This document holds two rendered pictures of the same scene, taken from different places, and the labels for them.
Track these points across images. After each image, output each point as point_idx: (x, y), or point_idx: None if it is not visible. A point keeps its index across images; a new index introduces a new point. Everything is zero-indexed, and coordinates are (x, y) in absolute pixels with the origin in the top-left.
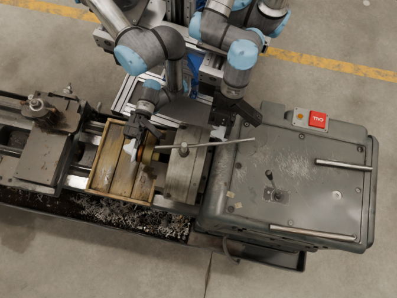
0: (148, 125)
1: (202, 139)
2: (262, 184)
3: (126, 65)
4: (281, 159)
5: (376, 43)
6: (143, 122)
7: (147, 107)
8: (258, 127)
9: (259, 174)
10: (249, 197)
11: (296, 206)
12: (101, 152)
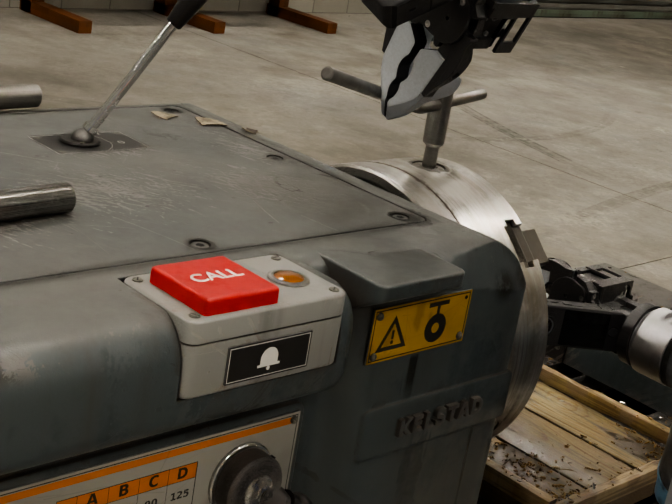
0: (589, 305)
1: (437, 204)
2: (160, 148)
3: None
4: (180, 189)
5: None
6: (608, 305)
7: (661, 317)
8: (359, 220)
9: (198, 158)
10: (158, 128)
11: (2, 139)
12: (584, 405)
